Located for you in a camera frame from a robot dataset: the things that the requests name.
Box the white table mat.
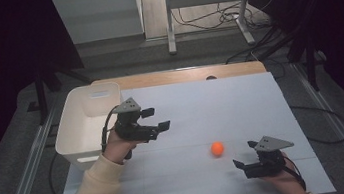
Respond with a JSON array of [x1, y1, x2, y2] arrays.
[[38, 63, 338, 194]]

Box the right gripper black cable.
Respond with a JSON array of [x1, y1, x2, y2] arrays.
[[281, 152, 309, 194]]

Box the wooden table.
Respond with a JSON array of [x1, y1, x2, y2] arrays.
[[90, 58, 268, 96]]

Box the aluminium floor rail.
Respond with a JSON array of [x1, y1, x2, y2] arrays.
[[0, 110, 67, 194], [291, 56, 344, 194]]

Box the long black floor cable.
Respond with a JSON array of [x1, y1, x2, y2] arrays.
[[289, 98, 344, 150]]

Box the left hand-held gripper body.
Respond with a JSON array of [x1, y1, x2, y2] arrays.
[[110, 93, 162, 148]]

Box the orange ball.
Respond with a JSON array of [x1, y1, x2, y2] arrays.
[[209, 140, 226, 158]]

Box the person's right hand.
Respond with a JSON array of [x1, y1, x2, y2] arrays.
[[256, 148, 309, 194]]

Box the white plastic bin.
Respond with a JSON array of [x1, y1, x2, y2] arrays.
[[47, 79, 136, 175]]

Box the thin black floor cable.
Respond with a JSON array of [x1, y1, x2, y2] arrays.
[[44, 151, 66, 194]]

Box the black tripod stand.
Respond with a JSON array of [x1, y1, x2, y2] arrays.
[[20, 58, 98, 128], [251, 18, 329, 99]]

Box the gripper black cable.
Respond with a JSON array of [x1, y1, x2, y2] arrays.
[[95, 104, 126, 155], [281, 152, 309, 194]]

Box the person's left hand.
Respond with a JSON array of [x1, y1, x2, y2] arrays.
[[99, 124, 143, 168]]

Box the tangled floor cables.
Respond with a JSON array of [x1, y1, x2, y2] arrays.
[[168, 0, 274, 41]]

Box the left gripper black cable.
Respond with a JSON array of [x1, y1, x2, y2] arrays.
[[95, 104, 126, 155]]

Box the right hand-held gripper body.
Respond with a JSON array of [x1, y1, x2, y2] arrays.
[[239, 132, 299, 181]]

